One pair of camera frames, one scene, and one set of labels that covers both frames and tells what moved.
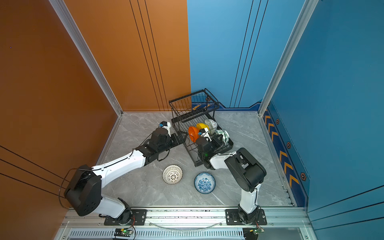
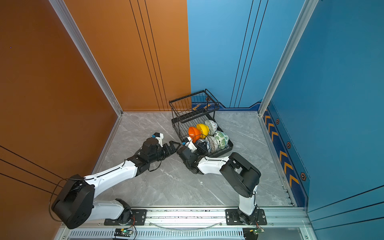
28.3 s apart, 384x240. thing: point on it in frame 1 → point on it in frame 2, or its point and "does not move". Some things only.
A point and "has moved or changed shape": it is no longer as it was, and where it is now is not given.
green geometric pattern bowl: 212,125 does not move
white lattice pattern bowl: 172,174 has moved or changed shape
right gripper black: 219,143 → 203,150
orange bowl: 193,133 does not move
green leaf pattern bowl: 225,134 does not move
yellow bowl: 202,126 does not move
